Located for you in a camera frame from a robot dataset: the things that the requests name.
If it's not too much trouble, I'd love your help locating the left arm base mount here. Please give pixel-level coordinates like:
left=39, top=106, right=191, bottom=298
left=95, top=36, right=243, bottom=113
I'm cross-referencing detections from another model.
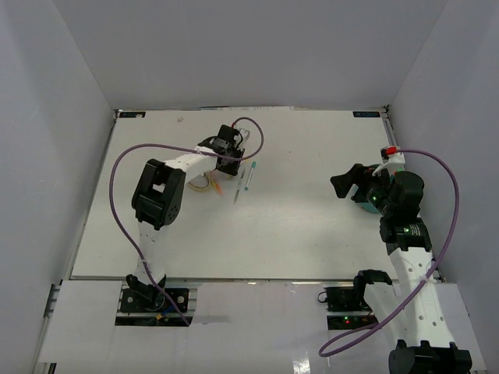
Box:
left=115, top=274, right=196, bottom=327

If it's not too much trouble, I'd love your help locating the purple cable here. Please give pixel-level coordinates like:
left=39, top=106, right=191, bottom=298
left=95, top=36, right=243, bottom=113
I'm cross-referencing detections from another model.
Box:
left=109, top=116, right=266, bottom=326
left=318, top=146, right=461, bottom=358

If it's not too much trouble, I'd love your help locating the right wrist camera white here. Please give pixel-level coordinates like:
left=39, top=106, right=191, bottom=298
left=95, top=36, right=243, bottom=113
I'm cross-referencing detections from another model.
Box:
left=372, top=146, right=405, bottom=176

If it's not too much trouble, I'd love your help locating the blue corner label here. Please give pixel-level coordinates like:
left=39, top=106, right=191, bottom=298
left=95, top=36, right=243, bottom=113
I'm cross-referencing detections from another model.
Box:
left=119, top=111, right=146, bottom=118
left=352, top=111, right=380, bottom=118

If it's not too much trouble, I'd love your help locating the right blue corner label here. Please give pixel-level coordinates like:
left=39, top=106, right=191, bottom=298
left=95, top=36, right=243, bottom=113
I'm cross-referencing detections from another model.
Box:
left=352, top=111, right=380, bottom=118

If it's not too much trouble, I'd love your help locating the beige tape roll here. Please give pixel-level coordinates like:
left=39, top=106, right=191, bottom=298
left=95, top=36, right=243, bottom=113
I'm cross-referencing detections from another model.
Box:
left=188, top=174, right=211, bottom=192

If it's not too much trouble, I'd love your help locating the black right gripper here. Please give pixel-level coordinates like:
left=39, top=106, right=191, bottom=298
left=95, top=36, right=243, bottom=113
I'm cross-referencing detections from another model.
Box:
left=331, top=164, right=395, bottom=217

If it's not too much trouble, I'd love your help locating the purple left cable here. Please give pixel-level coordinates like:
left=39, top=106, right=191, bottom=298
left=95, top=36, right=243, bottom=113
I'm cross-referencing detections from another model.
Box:
left=109, top=116, right=266, bottom=326

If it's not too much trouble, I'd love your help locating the teal cap white marker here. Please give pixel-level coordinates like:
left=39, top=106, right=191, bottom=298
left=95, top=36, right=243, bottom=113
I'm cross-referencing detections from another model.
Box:
left=244, top=161, right=257, bottom=191

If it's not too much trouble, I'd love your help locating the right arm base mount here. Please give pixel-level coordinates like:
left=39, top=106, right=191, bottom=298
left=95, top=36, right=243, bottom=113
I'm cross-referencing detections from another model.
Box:
left=317, top=287, right=377, bottom=330

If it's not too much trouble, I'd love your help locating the yellow pen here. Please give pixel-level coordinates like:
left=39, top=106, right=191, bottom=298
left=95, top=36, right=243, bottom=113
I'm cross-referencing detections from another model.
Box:
left=208, top=171, right=218, bottom=192

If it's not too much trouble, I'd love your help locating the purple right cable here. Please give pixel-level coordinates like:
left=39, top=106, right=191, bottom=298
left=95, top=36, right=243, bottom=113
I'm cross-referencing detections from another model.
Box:
left=318, top=146, right=461, bottom=358

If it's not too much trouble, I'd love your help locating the teal round organizer container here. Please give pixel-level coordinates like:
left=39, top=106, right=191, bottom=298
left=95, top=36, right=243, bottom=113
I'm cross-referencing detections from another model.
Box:
left=351, top=164, right=389, bottom=213

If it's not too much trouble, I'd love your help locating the pink pen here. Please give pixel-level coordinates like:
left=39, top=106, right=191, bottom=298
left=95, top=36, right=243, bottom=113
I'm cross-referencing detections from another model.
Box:
left=212, top=171, right=223, bottom=196

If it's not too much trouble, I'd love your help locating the left blue corner label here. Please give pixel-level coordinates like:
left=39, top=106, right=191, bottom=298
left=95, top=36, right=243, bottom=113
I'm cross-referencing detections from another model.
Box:
left=119, top=111, right=146, bottom=118

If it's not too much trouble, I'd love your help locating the grey pen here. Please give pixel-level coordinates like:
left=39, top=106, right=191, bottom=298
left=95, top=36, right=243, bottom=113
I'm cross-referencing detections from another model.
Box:
left=233, top=168, right=246, bottom=204

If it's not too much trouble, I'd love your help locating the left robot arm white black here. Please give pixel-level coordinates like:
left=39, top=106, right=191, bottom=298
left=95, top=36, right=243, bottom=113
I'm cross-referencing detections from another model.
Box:
left=126, top=125, right=250, bottom=311

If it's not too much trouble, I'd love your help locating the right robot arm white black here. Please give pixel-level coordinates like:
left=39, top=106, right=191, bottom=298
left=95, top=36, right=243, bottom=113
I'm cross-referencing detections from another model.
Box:
left=331, top=164, right=472, bottom=373

